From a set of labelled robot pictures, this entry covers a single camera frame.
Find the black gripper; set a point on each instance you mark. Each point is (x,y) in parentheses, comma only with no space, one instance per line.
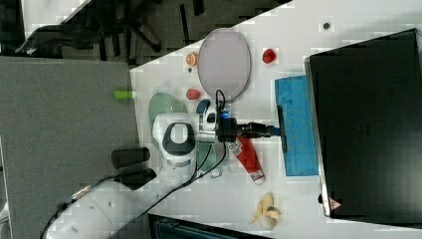
(228,129)

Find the black toaster oven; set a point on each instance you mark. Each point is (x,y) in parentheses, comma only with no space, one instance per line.
(354,120)

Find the toy strawberry near oven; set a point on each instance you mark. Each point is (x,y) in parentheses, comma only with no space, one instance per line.
(269,56)

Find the red ketchup bottle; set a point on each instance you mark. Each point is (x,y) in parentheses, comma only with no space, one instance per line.
(244,151)

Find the blue plastic cup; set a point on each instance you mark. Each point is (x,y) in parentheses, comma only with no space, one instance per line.
(203,106)

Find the lavender oval plate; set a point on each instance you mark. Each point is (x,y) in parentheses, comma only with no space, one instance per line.
(224,63)

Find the peeled toy banana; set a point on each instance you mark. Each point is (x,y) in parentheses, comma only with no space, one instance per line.
(266,213)

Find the toy strawberry near colander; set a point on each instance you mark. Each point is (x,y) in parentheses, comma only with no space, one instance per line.
(193,94)

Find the toy orange slice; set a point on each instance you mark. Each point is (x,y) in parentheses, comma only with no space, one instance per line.
(192,59)

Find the green plastic colander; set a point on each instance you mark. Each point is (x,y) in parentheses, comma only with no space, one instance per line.
(163,103)

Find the black cylinder lower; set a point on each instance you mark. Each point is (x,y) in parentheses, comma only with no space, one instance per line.
(137,179)

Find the black cylinder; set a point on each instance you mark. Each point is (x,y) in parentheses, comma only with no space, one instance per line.
(126,157)
(137,179)

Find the blue crate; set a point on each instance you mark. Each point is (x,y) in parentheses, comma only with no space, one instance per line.
(169,228)

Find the black cylinder upper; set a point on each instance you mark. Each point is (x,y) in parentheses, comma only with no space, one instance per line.
(126,157)

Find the green cylinder toy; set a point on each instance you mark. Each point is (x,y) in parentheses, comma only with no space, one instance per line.
(124,95)

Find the green mug with handle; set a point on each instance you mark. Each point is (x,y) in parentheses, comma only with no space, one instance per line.
(208,155)

